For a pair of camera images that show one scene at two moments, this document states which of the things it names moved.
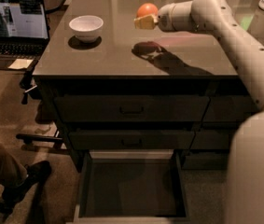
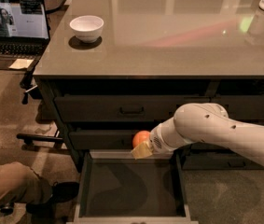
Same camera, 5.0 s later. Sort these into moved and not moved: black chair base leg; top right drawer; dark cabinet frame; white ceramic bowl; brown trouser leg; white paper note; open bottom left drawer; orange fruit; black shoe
Moved: brown trouser leg; black shoe; orange fruit
Not moved: top right drawer; white ceramic bowl; black chair base leg; dark cabinet frame; white paper note; open bottom left drawer
